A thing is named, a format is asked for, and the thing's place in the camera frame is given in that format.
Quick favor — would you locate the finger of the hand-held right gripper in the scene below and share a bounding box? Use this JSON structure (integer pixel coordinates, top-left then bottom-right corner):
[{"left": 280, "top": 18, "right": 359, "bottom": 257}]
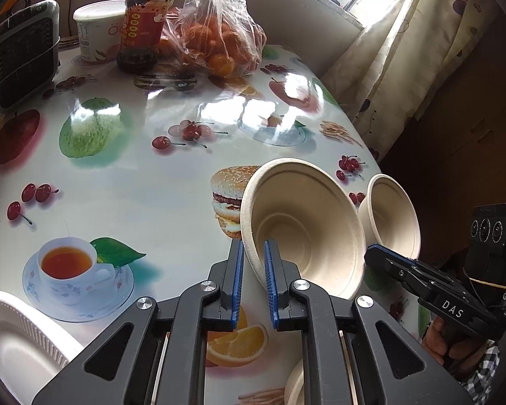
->
[
  {"left": 364, "top": 248, "right": 444, "bottom": 301},
  {"left": 369, "top": 242, "right": 454, "bottom": 283}
]

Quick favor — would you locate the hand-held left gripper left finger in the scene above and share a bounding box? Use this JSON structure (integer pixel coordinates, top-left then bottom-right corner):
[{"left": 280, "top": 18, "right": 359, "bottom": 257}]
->
[{"left": 31, "top": 240, "right": 245, "bottom": 405}]

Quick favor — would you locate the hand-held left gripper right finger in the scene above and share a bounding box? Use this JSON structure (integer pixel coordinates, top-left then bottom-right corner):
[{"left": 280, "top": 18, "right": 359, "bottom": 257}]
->
[{"left": 263, "top": 238, "right": 473, "bottom": 405}]

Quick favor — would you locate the small beige paper bowl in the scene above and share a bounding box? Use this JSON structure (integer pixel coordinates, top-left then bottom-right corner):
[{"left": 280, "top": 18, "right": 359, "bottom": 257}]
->
[{"left": 358, "top": 174, "right": 422, "bottom": 260}]

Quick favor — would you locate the wide beige paper bowl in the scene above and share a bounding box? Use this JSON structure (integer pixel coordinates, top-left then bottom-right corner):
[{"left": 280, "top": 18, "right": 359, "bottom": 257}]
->
[{"left": 240, "top": 158, "right": 367, "bottom": 302}]

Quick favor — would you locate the large ribbed white paper plate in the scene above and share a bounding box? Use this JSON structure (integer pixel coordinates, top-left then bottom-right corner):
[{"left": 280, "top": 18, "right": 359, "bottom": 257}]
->
[{"left": 0, "top": 290, "right": 85, "bottom": 394}]

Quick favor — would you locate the person's right forearm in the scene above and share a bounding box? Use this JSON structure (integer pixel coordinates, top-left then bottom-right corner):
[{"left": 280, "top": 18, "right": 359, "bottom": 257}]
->
[{"left": 457, "top": 342, "right": 503, "bottom": 398}]

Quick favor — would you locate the person's right hand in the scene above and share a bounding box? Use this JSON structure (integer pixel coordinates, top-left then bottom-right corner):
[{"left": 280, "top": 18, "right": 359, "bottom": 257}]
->
[{"left": 422, "top": 317, "right": 490, "bottom": 371}]

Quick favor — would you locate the food print tablecloth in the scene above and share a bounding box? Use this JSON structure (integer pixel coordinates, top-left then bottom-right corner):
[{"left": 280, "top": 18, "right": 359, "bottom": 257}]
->
[{"left": 0, "top": 44, "right": 426, "bottom": 405}]

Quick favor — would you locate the dotted cream curtain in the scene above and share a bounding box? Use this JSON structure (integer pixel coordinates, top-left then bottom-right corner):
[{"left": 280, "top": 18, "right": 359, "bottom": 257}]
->
[{"left": 320, "top": 0, "right": 503, "bottom": 162}]

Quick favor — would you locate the clear bag of oranges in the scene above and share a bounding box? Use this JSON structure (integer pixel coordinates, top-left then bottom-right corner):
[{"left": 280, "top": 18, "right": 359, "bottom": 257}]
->
[{"left": 154, "top": 0, "right": 267, "bottom": 78}]

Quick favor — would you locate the glass jar with red label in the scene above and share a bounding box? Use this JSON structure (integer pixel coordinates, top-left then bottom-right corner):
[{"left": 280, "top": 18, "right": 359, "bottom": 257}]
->
[{"left": 117, "top": 0, "right": 178, "bottom": 73}]

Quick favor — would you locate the white plastic tub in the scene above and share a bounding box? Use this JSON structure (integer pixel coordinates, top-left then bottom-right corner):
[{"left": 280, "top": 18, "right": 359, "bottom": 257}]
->
[{"left": 73, "top": 1, "right": 129, "bottom": 65}]

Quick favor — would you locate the grey desk heater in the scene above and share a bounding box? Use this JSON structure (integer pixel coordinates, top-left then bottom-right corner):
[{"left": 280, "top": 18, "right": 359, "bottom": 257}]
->
[{"left": 0, "top": 0, "right": 62, "bottom": 113}]

